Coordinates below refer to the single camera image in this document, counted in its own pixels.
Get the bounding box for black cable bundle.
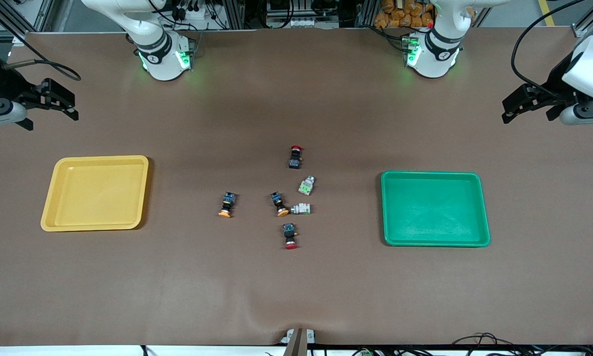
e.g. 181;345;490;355
452;332;593;356

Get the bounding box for orange packaged goods pile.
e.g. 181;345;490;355
374;0;434;29

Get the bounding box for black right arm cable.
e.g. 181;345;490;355
0;0;82;81

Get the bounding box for yellow mushroom push button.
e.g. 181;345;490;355
270;191;290;218
218;192;237;218

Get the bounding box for green plastic tray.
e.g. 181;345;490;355
381;171;491;247

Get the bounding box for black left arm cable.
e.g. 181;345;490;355
510;0;584;90

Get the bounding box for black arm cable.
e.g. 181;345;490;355
0;0;82;81
510;0;584;90

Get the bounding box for yellow plastic tray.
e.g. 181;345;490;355
41;155;149;232

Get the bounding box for brown table mat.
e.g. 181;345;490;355
0;27;593;347

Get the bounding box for grey camera stand clamp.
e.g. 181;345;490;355
279;328;317;356

